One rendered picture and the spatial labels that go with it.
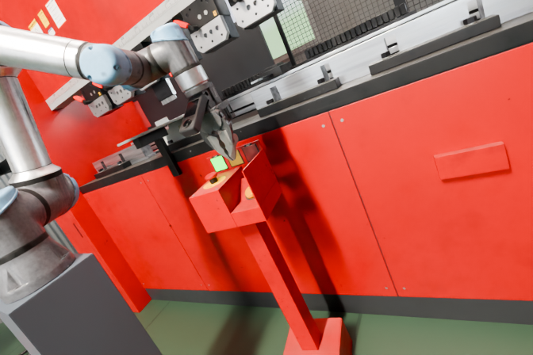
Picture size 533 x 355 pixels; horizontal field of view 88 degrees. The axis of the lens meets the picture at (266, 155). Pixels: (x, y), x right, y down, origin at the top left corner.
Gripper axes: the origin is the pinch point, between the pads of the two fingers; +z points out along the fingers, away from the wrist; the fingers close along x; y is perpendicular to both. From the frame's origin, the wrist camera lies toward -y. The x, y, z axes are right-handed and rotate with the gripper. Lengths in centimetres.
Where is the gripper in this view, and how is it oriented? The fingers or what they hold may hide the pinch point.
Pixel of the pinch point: (230, 157)
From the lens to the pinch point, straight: 75.3
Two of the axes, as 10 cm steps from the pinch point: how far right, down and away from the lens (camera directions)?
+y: 2.7, -4.5, 8.5
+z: 4.3, 8.5, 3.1
